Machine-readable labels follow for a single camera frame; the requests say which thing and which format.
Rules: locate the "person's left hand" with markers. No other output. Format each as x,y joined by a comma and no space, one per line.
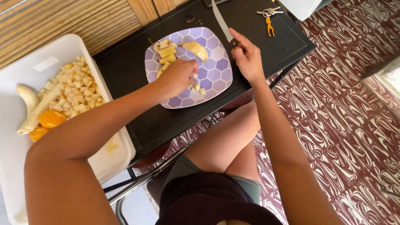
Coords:
176,78

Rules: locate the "person's right hand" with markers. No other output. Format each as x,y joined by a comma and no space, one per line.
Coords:
250,61

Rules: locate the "person's left fingers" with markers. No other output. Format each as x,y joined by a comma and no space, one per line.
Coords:
192,67

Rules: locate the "serrated kitchen knife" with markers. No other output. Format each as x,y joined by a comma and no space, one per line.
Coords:
221,20

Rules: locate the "peeled banana half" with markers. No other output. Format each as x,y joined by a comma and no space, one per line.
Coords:
197,50

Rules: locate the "diced banana cubes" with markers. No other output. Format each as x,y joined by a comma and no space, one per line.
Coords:
197,88

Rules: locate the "purple hexagon pattern plate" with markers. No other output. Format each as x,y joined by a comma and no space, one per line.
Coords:
215,75

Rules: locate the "banana peel strip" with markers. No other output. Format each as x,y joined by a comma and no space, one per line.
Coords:
167,51
162,68
164,43
168,59

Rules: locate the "small dark crumb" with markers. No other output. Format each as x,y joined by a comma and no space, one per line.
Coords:
191,20

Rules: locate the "person's legs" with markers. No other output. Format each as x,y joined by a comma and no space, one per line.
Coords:
225,140

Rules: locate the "bunch of silver keys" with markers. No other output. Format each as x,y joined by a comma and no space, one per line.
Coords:
269,12

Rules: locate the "green shorts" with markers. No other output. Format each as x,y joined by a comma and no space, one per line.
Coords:
184,168

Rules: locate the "pile of diced fruit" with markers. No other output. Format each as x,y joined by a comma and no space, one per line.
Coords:
76,86

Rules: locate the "dark top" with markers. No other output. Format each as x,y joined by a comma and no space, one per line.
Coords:
206,200

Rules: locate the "peeled orange half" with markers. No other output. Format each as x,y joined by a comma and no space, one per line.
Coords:
37,133
51,119

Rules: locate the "long peeled banana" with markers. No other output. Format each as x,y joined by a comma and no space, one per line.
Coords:
40,109

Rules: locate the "short peeled banana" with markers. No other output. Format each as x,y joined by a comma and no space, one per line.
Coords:
28,98

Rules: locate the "white plastic tray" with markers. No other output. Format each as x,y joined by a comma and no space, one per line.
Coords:
18,62

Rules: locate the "white block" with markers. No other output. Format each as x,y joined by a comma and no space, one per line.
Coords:
389,78

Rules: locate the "metal chair frame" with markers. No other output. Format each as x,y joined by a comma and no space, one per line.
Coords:
140,182

